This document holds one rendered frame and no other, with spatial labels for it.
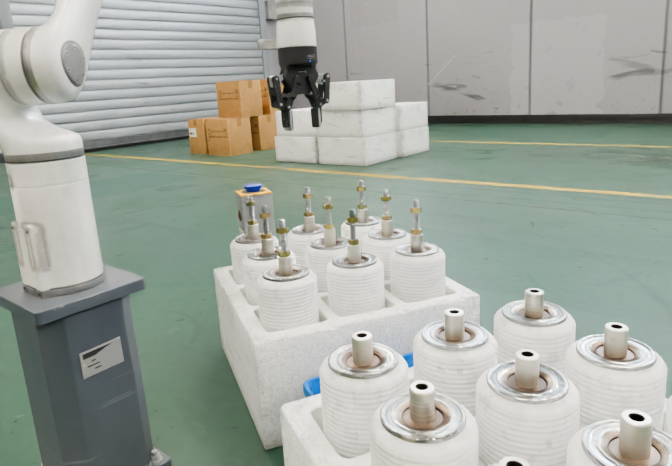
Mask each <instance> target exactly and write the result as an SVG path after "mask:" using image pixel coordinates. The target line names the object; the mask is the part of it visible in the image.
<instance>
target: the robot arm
mask: <svg viewBox="0 0 672 466"><path fill-rule="evenodd" d="M102 1H103V0H54V2H55V6H54V10H53V12H52V15H51V17H50V19H49V20H48V21H47V22H46V23H45V24H44V25H42V26H39V27H26V28H12V29H0V148H1V150H2V152H3V156H4V160H5V162H6V163H5V165H6V170H7V175H8V180H9V185H10V191H11V196H12V201H13V206H14V211H15V216H16V220H15V221H12V222H11V229H12V232H13V237H14V242H15V247H16V252H17V257H18V262H19V267H20V272H21V277H22V282H23V289H24V291H26V292H28V293H30V294H33V295H35V296H37V297H39V298H41V299H47V298H50V297H55V296H62V295H68V294H73V293H77V292H81V291H84V290H87V289H90V288H92V287H95V286H97V285H99V284H100V283H101V282H103V281H104V279H105V275H104V269H103V262H102V257H101V251H100V245H99V239H98V233H97V227H96V221H95V215H94V208H93V202H92V196H91V190H90V184H89V178H88V171H87V165H86V159H85V155H84V154H85V153H84V146H83V141H82V138H81V136H80V135H79V134H77V133H76V132H73V131H70V130H66V129H63V128H60V127H58V126H56V125H54V124H52V123H50V122H49V121H48V120H46V119H45V118H44V117H43V115H42V114H41V111H40V109H39V105H40V104H56V103H64V102H68V101H71V100H73V99H74V98H76V97H77V96H78V95H79V93H80V91H81V90H82V88H83V85H84V83H85V79H86V75H87V71H88V66H89V60H90V54H91V48H92V42H93V37H94V31H95V26H96V22H97V18H98V15H99V11H100V7H101V4H102ZM312 3H313V2H312V0H275V5H276V19H277V28H276V36H277V38H274V39H259V40H258V42H257V44H258V50H278V61H279V66H280V67H281V72H280V74H279V75H275V76H268V77H267V84H268V90H269V96H270V101H271V106H272V107H273V108H277V109H279V110H280V111H281V118H282V126H283V128H284V130H285V131H293V129H294V128H293V114H292V111H290V110H291V108H292V105H293V101H294V100H295V99H296V97H297V95H300V94H304V95H305V97H306V98H307V99H308V100H309V103H310V105H311V107H312V108H311V121H312V127H321V124H322V106H323V105H325V104H326V103H329V101H330V74H329V73H318V72H317V69H316V64H317V63H318V58H317V42H316V30H315V25H314V19H313V18H314V17H313V4H312ZM281 82H282V83H283V85H284V88H283V91H282V92H281V85H282V83H281ZM316 82H317V83H318V88H317V86H316V84H315V83H316ZM311 91H312V92H311ZM323 92H324V98H323Z"/></svg>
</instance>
